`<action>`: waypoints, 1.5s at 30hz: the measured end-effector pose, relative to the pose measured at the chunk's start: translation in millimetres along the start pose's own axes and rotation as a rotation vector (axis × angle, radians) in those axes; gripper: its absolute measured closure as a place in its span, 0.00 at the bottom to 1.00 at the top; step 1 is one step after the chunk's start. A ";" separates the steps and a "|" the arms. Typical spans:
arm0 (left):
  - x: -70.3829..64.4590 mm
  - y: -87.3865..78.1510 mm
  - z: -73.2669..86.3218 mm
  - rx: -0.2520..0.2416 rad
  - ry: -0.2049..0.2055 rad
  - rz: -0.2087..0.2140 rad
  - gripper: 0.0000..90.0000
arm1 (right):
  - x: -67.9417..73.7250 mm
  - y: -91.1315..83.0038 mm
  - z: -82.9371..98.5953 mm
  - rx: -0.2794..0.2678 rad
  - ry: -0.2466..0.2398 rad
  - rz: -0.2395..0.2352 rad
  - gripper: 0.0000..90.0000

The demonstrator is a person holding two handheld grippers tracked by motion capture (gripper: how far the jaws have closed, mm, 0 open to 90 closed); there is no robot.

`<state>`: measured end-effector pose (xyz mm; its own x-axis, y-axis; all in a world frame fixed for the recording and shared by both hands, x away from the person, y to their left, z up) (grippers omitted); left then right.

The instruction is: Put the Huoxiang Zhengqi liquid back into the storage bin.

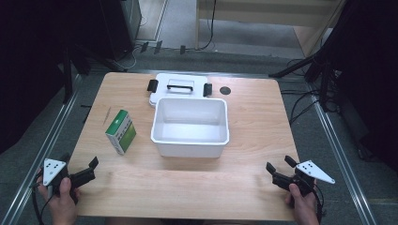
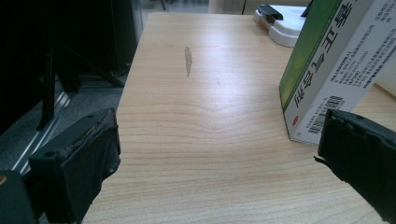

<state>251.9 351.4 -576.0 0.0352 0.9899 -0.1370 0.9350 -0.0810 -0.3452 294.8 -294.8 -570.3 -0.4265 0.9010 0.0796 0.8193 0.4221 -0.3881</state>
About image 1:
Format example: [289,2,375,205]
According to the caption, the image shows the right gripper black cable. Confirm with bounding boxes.
[314,184,327,223]

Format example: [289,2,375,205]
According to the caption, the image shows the metal floor rail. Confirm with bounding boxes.
[311,93,378,225]
[0,74,83,225]

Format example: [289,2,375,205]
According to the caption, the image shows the person's right hand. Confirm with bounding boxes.
[284,183,321,225]

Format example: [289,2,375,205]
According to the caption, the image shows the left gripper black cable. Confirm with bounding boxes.
[29,182,48,225]

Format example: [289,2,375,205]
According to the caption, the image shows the light wooden furniture frame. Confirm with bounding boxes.
[194,0,346,58]

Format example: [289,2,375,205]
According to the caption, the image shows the black floor cables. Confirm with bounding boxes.
[280,88,342,127]

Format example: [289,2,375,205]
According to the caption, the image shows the black metal stand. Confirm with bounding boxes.
[60,43,95,105]

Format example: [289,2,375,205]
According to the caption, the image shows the black computer cabinet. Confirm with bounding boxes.
[99,0,143,62]

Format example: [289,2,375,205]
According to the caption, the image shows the white floor cable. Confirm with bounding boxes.
[123,15,148,70]

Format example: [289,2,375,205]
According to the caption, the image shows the white lid with black handle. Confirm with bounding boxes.
[146,72,214,108]

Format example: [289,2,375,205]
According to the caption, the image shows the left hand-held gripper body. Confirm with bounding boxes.
[42,157,79,204]

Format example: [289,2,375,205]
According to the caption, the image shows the person's left hand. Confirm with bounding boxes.
[37,176,82,225]

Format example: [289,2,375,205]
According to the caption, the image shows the black tripod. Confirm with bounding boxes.
[268,52,333,113]

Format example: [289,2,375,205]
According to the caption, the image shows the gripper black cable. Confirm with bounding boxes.
[314,184,327,223]
[29,182,48,225]

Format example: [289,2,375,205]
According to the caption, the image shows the dark curtain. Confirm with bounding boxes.
[325,0,398,172]
[0,0,106,155]

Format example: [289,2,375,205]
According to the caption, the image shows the white plastic storage box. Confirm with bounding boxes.
[150,97,230,158]

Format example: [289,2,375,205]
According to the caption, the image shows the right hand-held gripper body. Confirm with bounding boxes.
[290,159,336,198]

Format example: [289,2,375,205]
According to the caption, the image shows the black hanging cable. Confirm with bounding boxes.
[198,0,218,52]

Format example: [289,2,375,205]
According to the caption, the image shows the green and white medicine box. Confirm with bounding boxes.
[104,109,138,157]

